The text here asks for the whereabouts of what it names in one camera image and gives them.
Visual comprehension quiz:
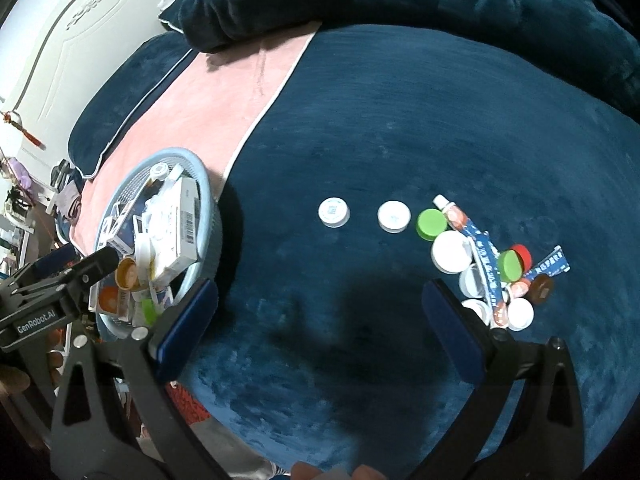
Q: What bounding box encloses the short blue sachet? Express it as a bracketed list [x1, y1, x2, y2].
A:
[522, 246, 572, 281]

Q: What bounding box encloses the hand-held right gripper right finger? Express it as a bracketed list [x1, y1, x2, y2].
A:
[421, 277, 586, 480]

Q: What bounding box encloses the white medicine box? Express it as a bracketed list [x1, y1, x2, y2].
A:
[142, 176, 202, 281]

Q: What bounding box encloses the person's right hand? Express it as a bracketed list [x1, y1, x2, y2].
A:
[290, 461, 388, 480]

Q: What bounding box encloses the mauve cloth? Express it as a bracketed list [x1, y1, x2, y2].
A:
[55, 180, 86, 226]

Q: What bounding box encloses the white carved headboard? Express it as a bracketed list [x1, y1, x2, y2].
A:
[0, 0, 216, 161]

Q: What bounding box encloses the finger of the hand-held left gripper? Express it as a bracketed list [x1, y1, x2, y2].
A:
[20, 246, 78, 281]
[70, 245, 123, 286]

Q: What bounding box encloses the orange bottle cap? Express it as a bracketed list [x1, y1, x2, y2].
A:
[115, 256, 138, 291]

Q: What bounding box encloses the grey-blue plastic basket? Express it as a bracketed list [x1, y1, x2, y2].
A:
[94, 146, 222, 342]

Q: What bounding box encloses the purple bedside item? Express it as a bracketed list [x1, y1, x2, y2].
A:
[5, 156, 32, 186]

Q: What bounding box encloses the large white round cap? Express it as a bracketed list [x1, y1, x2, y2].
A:
[431, 230, 473, 275]

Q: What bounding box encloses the plain white bottle cap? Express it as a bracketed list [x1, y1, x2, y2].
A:
[377, 201, 412, 233]

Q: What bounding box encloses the red patterned cloth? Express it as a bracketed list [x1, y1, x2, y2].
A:
[165, 385, 211, 426]

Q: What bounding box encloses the large dark blue piped pillow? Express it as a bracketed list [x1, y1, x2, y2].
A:
[67, 35, 198, 180]

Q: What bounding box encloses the white cap with blue print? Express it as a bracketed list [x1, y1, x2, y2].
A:
[318, 197, 351, 229]

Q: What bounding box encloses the red hanging knot ornament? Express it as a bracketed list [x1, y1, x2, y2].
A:
[0, 109, 47, 150]

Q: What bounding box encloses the small dark blue piped pillow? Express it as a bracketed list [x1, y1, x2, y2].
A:
[157, 0, 201, 31]

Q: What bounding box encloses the dark blue medicine box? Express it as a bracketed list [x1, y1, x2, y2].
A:
[102, 210, 138, 256]

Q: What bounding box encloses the white orange ointment tube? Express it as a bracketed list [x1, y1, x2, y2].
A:
[433, 195, 468, 231]

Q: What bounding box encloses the blue ointment tube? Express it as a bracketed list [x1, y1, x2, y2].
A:
[462, 217, 506, 306]

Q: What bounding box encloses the brown bottle cap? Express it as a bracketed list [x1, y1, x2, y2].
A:
[530, 275, 555, 305]

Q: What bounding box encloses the white tube with orange circle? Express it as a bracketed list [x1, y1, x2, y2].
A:
[97, 285, 132, 317]

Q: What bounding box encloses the person's left hand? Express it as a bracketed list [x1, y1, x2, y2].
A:
[0, 366, 32, 398]

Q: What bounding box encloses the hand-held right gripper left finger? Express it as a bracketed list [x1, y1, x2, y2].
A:
[50, 277, 236, 480]

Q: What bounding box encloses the red bottle cap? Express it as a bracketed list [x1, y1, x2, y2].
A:
[510, 244, 532, 273]

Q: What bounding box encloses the pink towel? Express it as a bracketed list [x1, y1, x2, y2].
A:
[67, 22, 321, 261]

